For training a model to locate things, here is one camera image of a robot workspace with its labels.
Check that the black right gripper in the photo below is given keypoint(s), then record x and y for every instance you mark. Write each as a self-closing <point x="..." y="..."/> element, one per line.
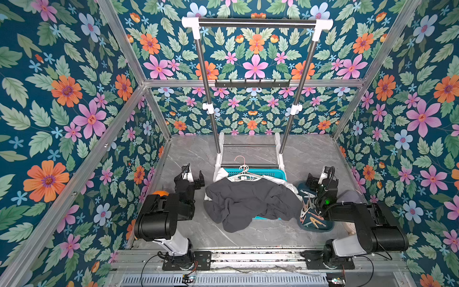
<point x="315" y="185"/>

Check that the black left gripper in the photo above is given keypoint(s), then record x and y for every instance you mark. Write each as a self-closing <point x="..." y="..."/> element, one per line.
<point x="183" y="180"/>

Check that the dark grey t-shirt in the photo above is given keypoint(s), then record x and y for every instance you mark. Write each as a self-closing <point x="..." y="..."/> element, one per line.
<point x="236" y="204"/>

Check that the white plastic hanger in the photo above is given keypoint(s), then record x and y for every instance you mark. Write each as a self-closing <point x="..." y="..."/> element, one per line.
<point x="242" y="174"/>

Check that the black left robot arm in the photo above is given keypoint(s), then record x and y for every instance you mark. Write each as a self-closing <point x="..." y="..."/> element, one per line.
<point x="159" y="216"/>

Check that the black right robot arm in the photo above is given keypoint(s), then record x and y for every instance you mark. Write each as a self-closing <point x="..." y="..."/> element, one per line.
<point x="376" y="229"/>

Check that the orange shark plush toy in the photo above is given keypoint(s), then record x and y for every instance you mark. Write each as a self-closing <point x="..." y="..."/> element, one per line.
<point x="142" y="199"/>

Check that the dark teal clothespin tray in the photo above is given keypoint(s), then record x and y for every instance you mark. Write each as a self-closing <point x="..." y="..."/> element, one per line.
<point x="309" y="219"/>

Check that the white garment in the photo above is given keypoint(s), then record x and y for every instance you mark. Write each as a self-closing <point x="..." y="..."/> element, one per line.
<point x="222" y="173"/>

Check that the beige round clock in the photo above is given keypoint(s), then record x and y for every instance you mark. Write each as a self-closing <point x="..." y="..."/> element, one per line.
<point x="350" y="227"/>

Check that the teal laundry basket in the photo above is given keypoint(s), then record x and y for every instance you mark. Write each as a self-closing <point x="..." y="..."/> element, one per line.
<point x="275" y="173"/>

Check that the pink wire hanger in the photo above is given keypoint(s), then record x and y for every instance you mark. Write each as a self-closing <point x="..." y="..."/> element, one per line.
<point x="242" y="163"/>

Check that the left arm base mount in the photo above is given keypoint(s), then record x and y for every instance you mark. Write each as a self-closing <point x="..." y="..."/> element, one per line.
<point x="195" y="260"/>

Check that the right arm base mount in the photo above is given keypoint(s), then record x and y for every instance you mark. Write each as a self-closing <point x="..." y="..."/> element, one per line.
<point x="318" y="260"/>

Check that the black wall hook rail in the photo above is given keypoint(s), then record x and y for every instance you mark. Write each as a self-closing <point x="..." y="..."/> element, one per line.
<point x="251" y="83"/>

